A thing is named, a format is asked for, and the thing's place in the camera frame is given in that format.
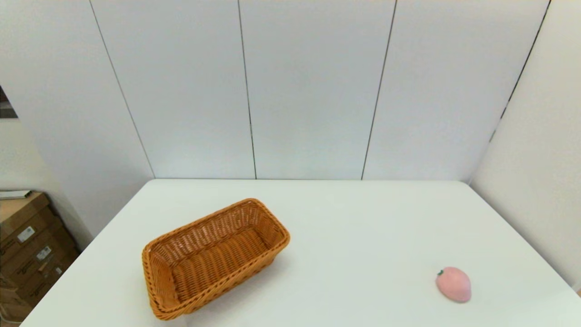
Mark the orange woven wicker basket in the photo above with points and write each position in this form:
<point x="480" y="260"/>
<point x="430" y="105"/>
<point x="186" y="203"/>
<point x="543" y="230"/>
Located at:
<point x="213" y="259"/>

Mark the pink toy peach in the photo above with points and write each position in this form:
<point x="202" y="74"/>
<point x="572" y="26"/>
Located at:
<point x="454" y="285"/>

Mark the dark wall fixture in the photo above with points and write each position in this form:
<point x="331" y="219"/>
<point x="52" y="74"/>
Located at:
<point x="5" y="106"/>

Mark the white flat board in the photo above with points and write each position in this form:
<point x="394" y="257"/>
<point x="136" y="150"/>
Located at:
<point x="13" y="194"/>

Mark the brown cardboard box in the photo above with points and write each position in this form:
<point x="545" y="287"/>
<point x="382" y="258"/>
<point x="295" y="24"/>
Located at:
<point x="27" y="295"/>
<point x="13" y="247"/>
<point x="20" y="211"/>
<point x="27" y="268"/>

